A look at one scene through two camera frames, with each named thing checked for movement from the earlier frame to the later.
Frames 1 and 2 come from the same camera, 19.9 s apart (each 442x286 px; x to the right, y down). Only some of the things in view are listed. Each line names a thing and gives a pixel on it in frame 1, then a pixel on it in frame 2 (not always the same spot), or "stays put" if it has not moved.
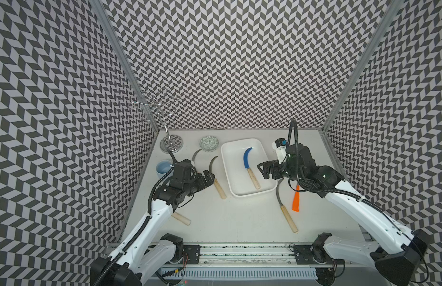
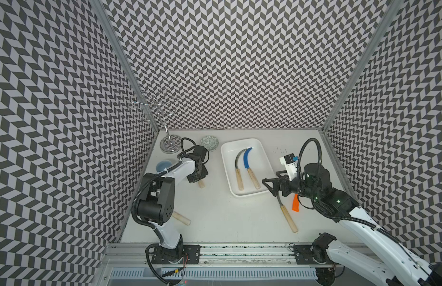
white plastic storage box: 239,179 stays put
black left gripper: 209,181 to 205,172
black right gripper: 274,165 to 276,182
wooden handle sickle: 288,216 stays put
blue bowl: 162,167 stays put
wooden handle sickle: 221,192 to 237,172
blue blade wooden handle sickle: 252,177 stays put
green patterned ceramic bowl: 209,143 stays put
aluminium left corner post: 101,7 stays put
